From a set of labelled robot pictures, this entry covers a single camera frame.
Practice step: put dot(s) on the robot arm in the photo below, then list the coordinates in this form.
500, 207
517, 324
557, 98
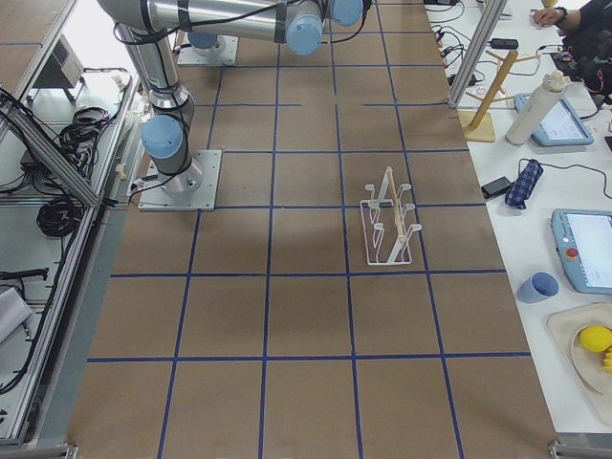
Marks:
212, 29
207, 44

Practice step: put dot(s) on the blue cup on desk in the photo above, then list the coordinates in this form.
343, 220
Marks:
538, 287

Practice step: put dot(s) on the black power adapter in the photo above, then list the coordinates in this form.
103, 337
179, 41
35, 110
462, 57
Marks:
496, 188

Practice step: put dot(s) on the wooden stand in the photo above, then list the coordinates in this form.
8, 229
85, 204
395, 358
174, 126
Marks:
477, 125

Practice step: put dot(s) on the dark plaid cloth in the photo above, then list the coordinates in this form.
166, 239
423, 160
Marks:
522, 189

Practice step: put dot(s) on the blue teach pendant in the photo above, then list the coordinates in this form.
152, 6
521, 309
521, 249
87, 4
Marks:
583, 239
562, 126

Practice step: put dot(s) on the white paper roll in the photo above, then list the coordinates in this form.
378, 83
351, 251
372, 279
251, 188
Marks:
539, 104

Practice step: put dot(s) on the grey electrical box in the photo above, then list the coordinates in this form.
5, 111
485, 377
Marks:
62, 69

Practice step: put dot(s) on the yellow toy fruit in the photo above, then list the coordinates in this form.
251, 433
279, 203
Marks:
595, 338

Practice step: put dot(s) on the beige tray on desk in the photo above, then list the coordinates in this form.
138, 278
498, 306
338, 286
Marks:
588, 366

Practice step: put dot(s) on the white wire cup rack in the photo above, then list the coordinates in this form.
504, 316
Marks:
387, 232

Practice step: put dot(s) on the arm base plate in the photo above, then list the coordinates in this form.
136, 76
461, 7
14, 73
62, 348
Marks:
192, 190
227, 58

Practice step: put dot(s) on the aluminium frame post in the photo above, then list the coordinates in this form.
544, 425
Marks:
480, 38

